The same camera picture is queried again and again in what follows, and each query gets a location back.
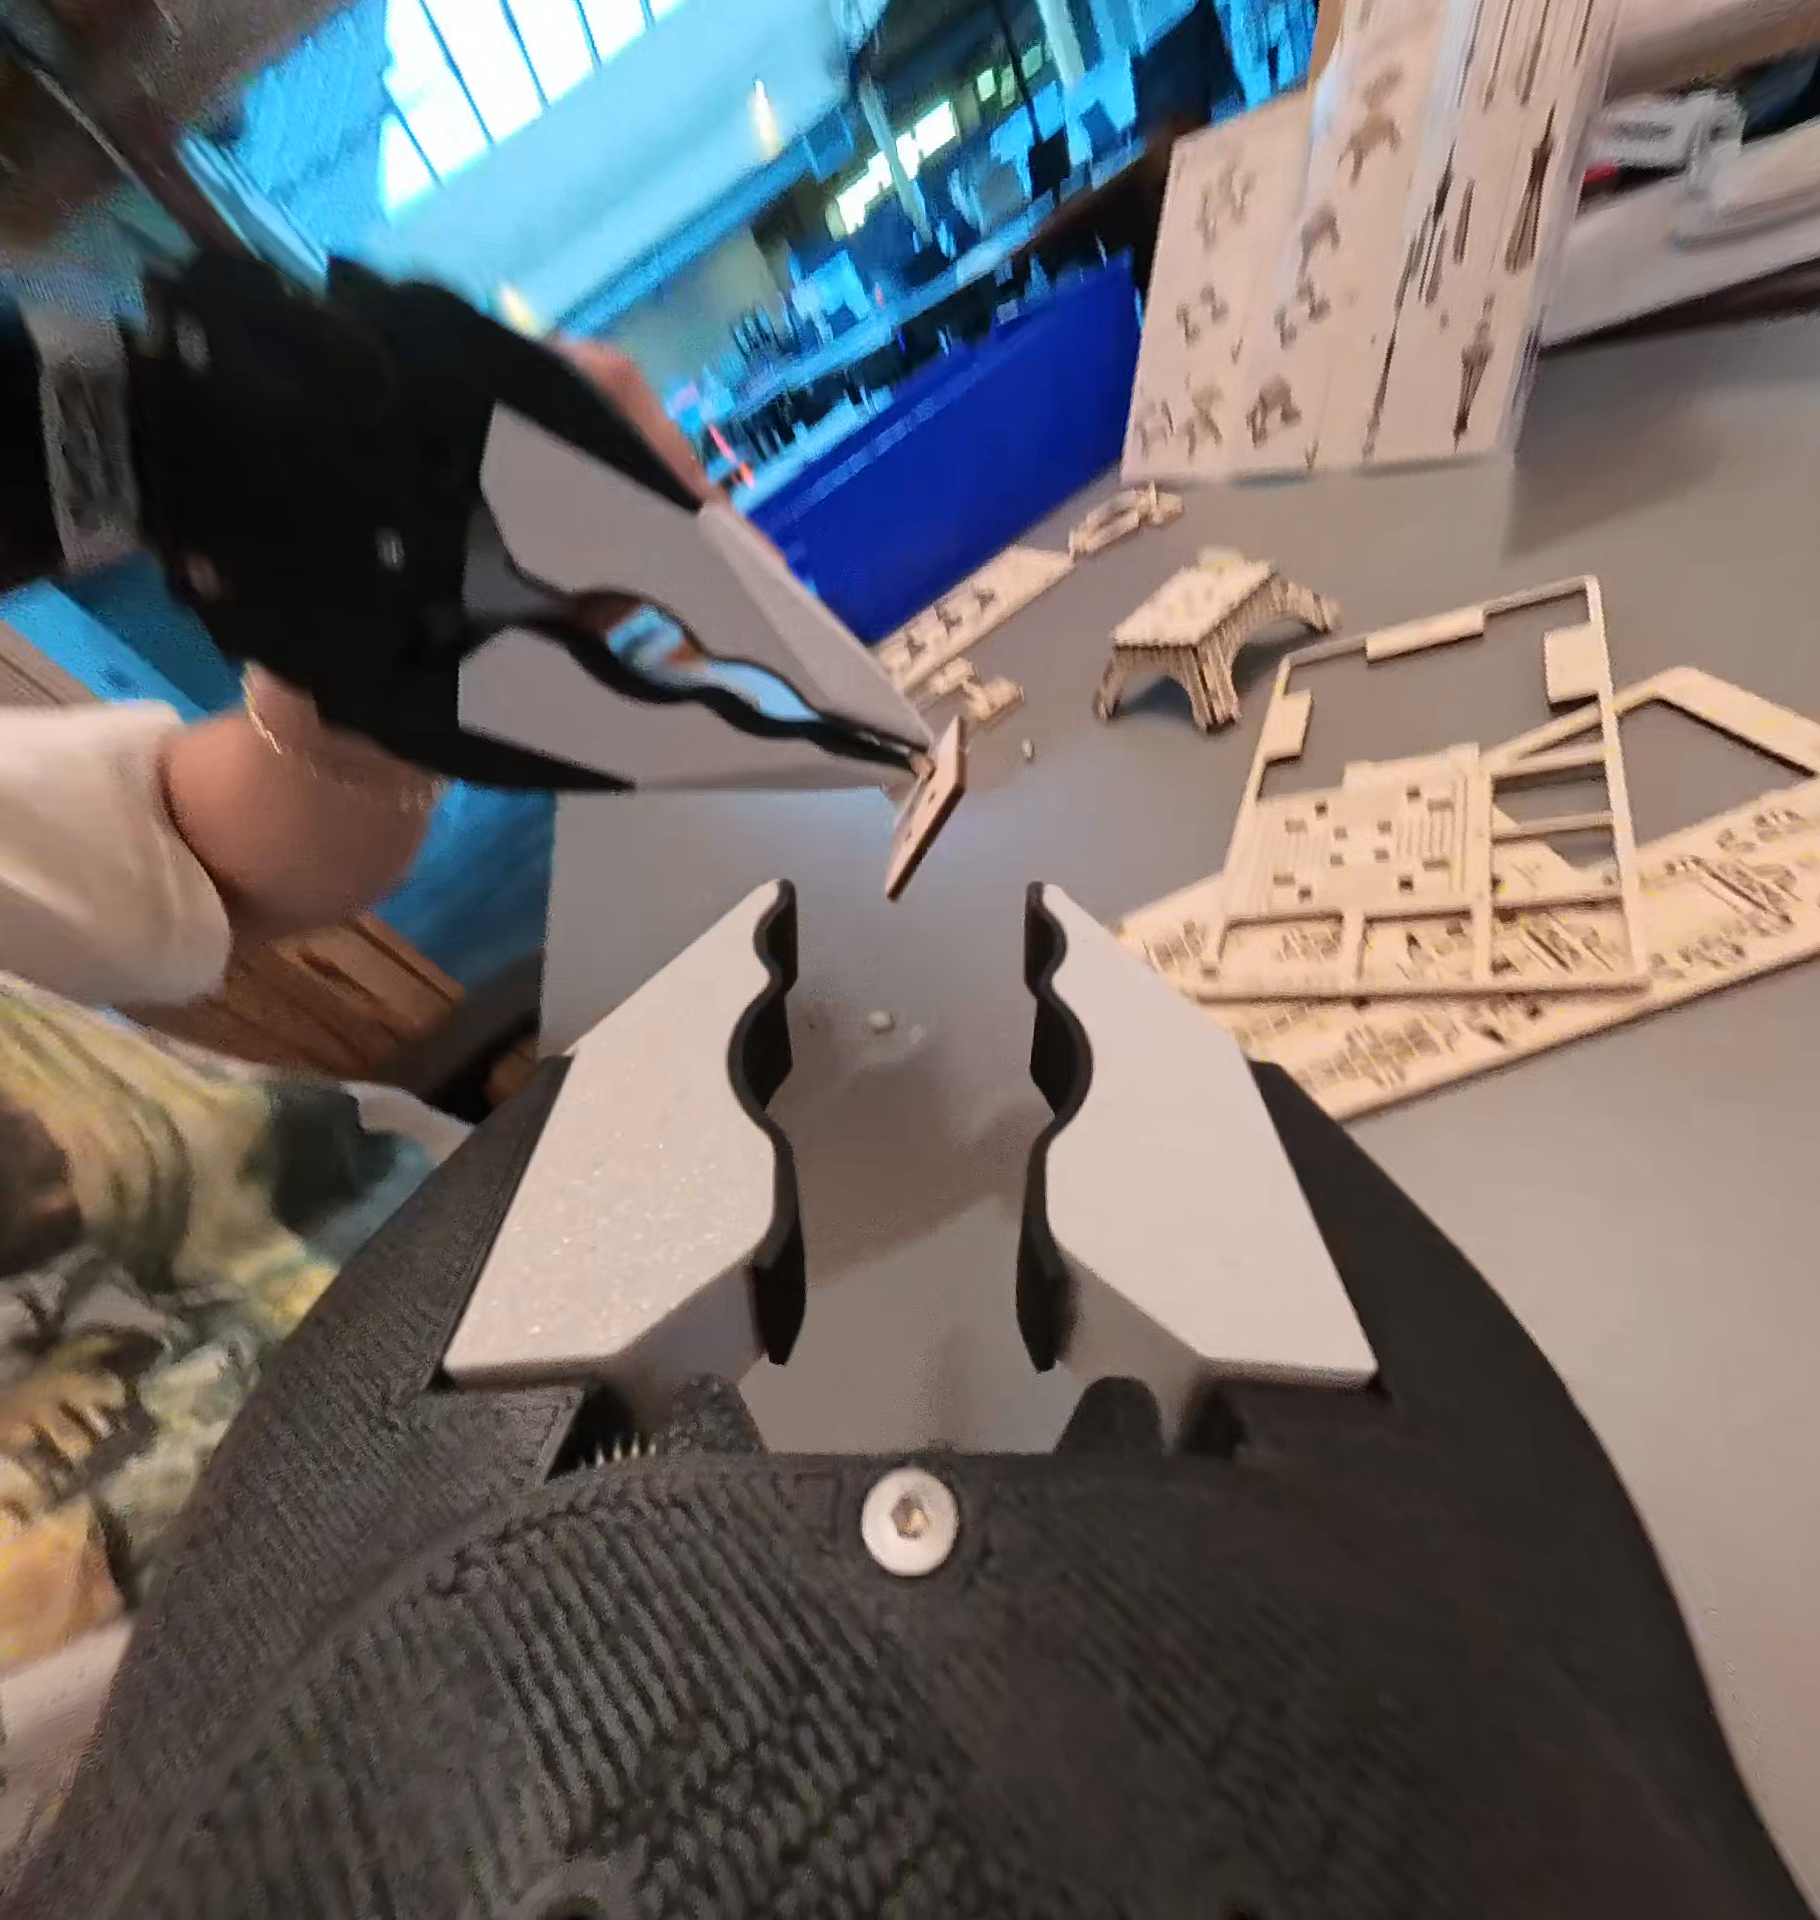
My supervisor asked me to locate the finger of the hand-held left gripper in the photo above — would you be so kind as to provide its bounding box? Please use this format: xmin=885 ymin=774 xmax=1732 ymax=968
xmin=456 ymin=618 xmax=931 ymax=795
xmin=475 ymin=406 xmax=937 ymax=755

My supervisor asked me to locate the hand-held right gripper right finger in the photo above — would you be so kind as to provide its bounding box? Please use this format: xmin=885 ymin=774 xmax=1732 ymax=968
xmin=1014 ymin=882 xmax=1380 ymax=1434

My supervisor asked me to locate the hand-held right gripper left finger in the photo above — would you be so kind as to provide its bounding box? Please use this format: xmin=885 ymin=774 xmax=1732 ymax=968
xmin=442 ymin=878 xmax=808 ymax=1420

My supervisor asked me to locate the small square wooden piece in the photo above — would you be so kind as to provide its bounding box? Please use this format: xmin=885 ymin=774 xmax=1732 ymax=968
xmin=883 ymin=718 xmax=973 ymax=901

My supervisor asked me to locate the person's left forearm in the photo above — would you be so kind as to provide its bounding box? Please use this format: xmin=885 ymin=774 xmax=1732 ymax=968
xmin=0 ymin=668 xmax=446 ymax=1006

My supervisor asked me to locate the person's left hand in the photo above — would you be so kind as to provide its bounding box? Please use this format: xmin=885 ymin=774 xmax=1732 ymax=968
xmin=558 ymin=338 xmax=732 ymax=504

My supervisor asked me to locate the wooden puzzle sheet with trusses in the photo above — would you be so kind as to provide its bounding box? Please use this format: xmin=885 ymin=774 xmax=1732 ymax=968
xmin=1119 ymin=664 xmax=1820 ymax=1125

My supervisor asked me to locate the brown wooden box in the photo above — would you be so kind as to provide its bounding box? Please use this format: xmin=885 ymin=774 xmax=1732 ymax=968
xmin=144 ymin=912 xmax=470 ymax=1086

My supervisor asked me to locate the blue plastic bin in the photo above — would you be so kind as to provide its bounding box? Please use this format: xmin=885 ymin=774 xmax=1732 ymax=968
xmin=730 ymin=248 xmax=1150 ymax=649

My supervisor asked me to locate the wooden sheet remnant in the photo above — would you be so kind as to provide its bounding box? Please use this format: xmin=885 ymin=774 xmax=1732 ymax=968
xmin=871 ymin=544 xmax=1080 ymax=720

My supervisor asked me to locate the small wooden truss piece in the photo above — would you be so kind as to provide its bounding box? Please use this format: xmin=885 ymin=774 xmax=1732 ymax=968
xmin=1067 ymin=482 xmax=1184 ymax=561

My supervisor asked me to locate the person's patterned clothing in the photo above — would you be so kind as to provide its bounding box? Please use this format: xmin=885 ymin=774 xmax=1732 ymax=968
xmin=0 ymin=960 xmax=475 ymax=1920

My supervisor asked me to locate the wooden tower base model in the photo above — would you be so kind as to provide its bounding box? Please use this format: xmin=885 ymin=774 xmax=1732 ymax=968
xmin=1092 ymin=549 xmax=1339 ymax=733

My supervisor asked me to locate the pale printed panel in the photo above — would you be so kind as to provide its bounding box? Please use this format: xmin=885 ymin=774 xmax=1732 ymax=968
xmin=1123 ymin=117 xmax=1323 ymax=484

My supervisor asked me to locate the wooden puzzle frame sheet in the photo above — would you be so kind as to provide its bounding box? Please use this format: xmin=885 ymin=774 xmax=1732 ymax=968
xmin=1190 ymin=575 xmax=1654 ymax=1005

